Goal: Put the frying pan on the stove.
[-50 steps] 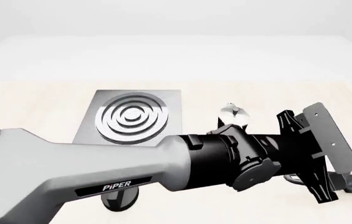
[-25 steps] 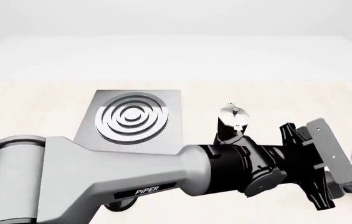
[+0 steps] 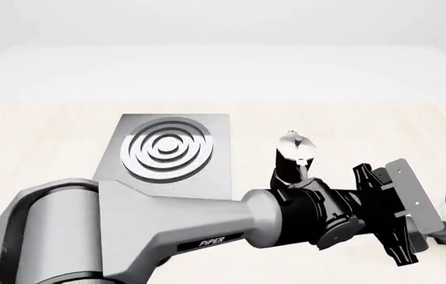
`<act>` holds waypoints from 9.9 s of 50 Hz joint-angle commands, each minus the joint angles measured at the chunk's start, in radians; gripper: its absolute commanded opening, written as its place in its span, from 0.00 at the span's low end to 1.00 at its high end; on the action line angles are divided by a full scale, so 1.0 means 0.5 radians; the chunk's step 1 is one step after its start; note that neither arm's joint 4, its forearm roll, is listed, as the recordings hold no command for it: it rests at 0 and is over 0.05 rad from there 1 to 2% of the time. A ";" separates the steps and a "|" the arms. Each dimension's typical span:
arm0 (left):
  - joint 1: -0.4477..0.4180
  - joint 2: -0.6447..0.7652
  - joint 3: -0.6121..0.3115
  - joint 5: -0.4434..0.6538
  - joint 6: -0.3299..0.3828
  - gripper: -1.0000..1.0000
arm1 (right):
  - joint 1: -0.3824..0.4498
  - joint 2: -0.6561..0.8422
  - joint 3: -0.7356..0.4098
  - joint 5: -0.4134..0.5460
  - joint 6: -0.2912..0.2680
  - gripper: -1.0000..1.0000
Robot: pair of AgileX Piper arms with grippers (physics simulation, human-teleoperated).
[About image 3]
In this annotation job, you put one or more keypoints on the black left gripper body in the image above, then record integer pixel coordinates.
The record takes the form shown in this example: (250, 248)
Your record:
(384, 227)

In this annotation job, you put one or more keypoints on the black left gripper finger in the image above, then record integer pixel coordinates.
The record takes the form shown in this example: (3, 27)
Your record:
(442, 234)
(416, 236)

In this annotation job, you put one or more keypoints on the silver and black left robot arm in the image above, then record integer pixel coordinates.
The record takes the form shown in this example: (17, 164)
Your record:
(120, 225)

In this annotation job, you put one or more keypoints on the flat stove plate with rings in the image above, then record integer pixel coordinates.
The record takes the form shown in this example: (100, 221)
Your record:
(167, 148)

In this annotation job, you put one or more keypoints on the black moka pot silver lid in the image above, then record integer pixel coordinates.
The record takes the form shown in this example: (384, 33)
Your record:
(290, 165)

